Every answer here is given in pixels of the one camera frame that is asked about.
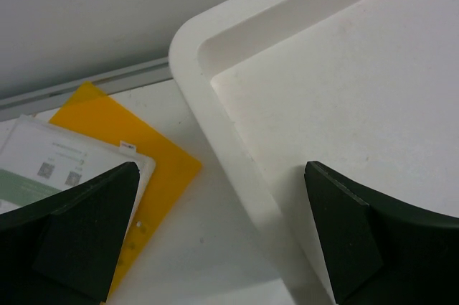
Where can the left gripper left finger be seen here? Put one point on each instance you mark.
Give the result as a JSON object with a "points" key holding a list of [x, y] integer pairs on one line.
{"points": [[64, 249]]}

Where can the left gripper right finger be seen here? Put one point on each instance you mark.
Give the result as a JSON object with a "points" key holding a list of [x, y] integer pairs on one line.
{"points": [[380, 250]]}

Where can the white printed booklet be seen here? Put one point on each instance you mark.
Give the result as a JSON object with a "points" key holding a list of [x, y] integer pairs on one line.
{"points": [[39, 159]]}

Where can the yellow folder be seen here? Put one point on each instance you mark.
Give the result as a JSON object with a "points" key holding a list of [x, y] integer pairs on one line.
{"points": [[166, 169]]}

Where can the white three-drawer organizer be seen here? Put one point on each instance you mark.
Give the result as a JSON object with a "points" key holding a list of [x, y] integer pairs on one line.
{"points": [[367, 87]]}

